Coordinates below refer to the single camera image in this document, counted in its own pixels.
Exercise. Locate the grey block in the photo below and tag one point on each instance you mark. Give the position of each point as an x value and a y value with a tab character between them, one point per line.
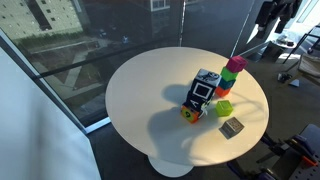
233	126

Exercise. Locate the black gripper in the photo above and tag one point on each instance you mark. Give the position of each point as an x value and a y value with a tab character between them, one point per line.
283	6

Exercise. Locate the patterned cube with white square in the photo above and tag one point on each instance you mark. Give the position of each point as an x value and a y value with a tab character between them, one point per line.
202	89

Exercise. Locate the blue block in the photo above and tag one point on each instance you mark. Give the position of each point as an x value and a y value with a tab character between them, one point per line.
226	84

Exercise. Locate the small black floor object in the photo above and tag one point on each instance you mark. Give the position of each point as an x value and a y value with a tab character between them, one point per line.
285	78

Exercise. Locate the orange-red patterned cube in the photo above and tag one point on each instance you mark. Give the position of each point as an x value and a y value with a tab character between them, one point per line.
190	115

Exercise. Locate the pink block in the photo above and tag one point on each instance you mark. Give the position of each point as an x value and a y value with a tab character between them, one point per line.
236	64

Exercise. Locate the yellow-green block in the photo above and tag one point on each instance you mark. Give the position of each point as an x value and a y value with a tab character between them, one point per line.
224	108

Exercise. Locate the green block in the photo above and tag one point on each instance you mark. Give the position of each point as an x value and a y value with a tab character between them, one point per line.
228	74

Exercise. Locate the small round side table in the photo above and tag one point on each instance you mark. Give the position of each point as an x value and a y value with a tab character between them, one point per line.
283	40

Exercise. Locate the orange block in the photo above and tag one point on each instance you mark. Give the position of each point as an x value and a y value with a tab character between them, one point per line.
220	91

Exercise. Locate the white table pedestal base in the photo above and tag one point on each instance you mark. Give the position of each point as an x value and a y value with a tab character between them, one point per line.
170	168

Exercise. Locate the blue clamp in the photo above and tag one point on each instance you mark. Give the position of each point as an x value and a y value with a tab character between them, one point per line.
304	144

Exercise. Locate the blue-grey wedge object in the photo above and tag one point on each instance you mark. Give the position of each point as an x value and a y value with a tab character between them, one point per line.
294	83

